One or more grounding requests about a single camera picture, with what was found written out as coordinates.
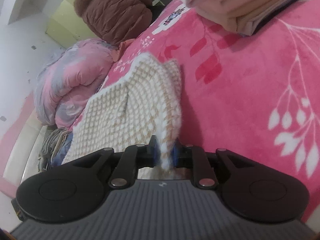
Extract folded pink grey quilt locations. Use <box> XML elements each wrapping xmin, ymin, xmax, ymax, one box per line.
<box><xmin>34</xmin><ymin>39</ymin><xmax>120</xmax><ymax>128</ymax></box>

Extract beige white checked knit sweater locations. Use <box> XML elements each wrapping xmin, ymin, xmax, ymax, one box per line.
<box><xmin>61</xmin><ymin>52</ymin><xmax>183</xmax><ymax>180</ymax></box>

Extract stack of folded pale clothes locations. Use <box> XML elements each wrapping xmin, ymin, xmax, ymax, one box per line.
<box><xmin>190</xmin><ymin>0</ymin><xmax>298</xmax><ymax>32</ymax></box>

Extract tan folded trousers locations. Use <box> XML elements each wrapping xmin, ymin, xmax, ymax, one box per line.
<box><xmin>54</xmin><ymin>134</ymin><xmax>70</xmax><ymax>155</ymax></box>

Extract pink floral blanket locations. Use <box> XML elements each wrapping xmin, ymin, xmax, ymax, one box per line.
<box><xmin>107</xmin><ymin>0</ymin><xmax>320</xmax><ymax>228</ymax></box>

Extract salmon cloth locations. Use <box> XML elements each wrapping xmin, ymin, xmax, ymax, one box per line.
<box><xmin>112</xmin><ymin>39</ymin><xmax>137</xmax><ymax>62</ymax></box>

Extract blue jeans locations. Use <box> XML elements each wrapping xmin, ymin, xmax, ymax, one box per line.
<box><xmin>50</xmin><ymin>132</ymin><xmax>74</xmax><ymax>168</ymax></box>

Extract dark blue folded garment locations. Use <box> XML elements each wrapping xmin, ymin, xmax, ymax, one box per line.
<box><xmin>251</xmin><ymin>0</ymin><xmax>320</xmax><ymax>37</ymax></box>

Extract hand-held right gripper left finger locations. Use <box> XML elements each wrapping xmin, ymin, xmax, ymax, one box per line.
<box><xmin>72</xmin><ymin>135</ymin><xmax>159</xmax><ymax>188</ymax></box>

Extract pink cream padded headboard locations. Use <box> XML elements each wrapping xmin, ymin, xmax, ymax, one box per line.
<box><xmin>0</xmin><ymin>90</ymin><xmax>54</xmax><ymax>200</ymax></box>

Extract stack of folded pink garments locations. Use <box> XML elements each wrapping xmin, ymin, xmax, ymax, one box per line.
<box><xmin>236</xmin><ymin>0</ymin><xmax>310</xmax><ymax>35</ymax></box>

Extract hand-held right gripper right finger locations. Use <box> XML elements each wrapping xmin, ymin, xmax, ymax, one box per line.
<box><xmin>171</xmin><ymin>142</ymin><xmax>253</xmax><ymax>189</ymax></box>

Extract pale yellow wardrobe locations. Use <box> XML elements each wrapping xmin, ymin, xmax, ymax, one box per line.
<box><xmin>45</xmin><ymin>0</ymin><xmax>100</xmax><ymax>48</ymax></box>

